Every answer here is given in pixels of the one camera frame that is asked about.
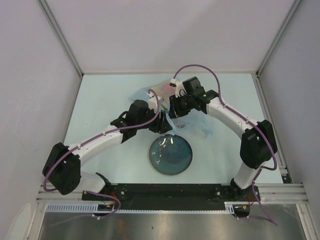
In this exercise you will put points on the light blue plastic bag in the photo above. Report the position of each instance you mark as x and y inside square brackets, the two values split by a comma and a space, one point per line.
[194, 119]

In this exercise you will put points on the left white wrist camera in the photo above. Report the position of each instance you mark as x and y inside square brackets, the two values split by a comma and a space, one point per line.
[155, 101]

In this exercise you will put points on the dark blue ceramic plate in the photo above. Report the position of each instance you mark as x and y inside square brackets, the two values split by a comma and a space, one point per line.
[170, 154]

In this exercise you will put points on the aluminium frame rail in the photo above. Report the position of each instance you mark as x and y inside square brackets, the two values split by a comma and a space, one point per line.
[285, 193]

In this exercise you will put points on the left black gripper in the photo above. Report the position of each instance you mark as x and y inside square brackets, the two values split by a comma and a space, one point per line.
[161, 125]

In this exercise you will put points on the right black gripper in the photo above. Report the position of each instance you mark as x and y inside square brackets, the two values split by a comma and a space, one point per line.
[174, 110]

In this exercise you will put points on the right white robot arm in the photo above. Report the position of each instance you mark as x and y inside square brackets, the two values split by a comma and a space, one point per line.
[258, 144]

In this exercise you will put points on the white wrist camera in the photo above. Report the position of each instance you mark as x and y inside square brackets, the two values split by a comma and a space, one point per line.
[178, 87]
[155, 101]

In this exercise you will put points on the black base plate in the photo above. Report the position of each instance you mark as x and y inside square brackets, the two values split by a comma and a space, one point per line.
[177, 197]

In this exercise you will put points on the white slotted cable duct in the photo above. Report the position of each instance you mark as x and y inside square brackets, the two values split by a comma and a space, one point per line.
[80, 207]

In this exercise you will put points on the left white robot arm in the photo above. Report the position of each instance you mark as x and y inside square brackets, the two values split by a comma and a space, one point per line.
[63, 169]

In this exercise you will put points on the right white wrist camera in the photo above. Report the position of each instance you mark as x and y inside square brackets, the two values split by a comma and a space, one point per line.
[178, 87]

